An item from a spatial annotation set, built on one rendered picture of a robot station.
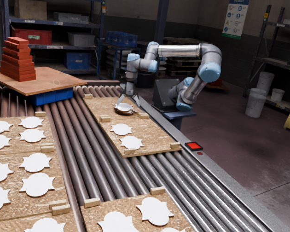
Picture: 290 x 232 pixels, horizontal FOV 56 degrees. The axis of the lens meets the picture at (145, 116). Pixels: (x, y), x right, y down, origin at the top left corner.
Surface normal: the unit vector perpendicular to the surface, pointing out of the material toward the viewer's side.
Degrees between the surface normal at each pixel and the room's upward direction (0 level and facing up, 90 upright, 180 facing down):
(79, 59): 90
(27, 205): 0
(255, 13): 90
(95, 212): 0
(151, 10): 90
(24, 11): 85
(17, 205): 0
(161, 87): 46
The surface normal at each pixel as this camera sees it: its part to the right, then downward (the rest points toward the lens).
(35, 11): 0.69, 0.31
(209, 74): -0.18, 0.79
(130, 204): 0.13, -0.92
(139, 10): 0.51, 0.39
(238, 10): -0.85, 0.10
